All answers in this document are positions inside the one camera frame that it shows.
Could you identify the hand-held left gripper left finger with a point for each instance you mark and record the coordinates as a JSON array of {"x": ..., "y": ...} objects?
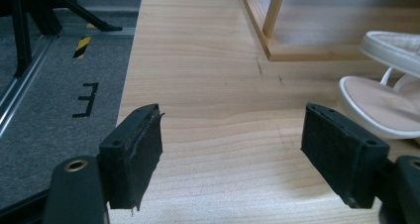
[{"x": 132, "y": 158}]

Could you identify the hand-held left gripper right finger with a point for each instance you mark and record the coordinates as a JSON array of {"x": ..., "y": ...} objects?
[{"x": 343, "y": 158}]

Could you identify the white slipper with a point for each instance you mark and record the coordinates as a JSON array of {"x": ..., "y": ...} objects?
[{"x": 396, "y": 49}]

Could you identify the light wooden shoe rack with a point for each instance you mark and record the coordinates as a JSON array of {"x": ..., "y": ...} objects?
[{"x": 274, "y": 9}]

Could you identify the black tape floor mark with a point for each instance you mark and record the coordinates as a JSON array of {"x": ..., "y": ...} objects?
[{"x": 88, "y": 100}]

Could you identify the yellow black striped tape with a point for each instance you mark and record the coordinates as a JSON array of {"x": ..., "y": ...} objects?
[{"x": 82, "y": 47}]

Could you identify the black metal stand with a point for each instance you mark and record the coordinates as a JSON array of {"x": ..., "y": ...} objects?
[{"x": 21, "y": 25}]

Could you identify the aluminium floor rail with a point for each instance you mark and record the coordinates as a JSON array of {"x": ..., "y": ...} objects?
[{"x": 29, "y": 75}]

